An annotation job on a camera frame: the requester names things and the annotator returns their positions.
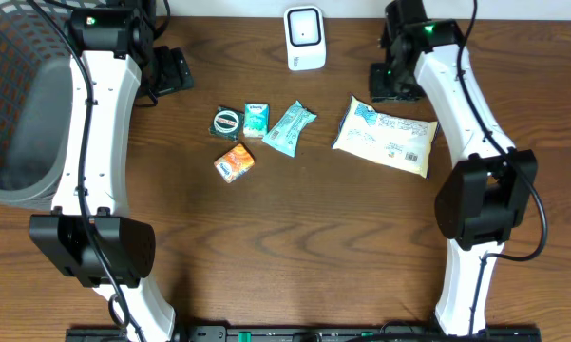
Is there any green Kleenex tissue pack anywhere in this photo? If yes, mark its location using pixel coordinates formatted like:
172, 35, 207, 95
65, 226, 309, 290
243, 104, 270, 138

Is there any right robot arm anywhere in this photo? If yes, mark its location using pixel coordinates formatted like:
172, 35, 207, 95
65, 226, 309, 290
370, 0, 538, 341

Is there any green Zam-Buk tin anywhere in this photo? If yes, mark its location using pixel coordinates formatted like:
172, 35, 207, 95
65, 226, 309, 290
208, 106, 244, 142

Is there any dark grey plastic mesh basket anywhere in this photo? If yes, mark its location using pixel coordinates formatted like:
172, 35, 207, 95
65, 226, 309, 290
0, 0, 72, 211

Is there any white barcode scanner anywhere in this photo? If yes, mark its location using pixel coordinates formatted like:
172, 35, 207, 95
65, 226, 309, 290
283, 5, 327, 71

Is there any orange tissue pack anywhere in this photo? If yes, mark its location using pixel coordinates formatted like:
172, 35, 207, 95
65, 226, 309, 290
214, 143, 255, 183

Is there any yellow snack bag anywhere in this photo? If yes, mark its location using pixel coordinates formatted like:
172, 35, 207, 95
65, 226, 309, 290
332, 96, 440, 179

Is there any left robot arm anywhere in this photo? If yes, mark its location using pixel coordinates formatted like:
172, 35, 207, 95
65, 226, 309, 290
29, 1, 193, 341

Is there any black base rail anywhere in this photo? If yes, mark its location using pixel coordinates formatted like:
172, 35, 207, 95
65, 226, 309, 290
65, 324, 543, 342

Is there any teal wet wipe packet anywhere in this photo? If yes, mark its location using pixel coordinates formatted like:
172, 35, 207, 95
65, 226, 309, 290
262, 101, 316, 158

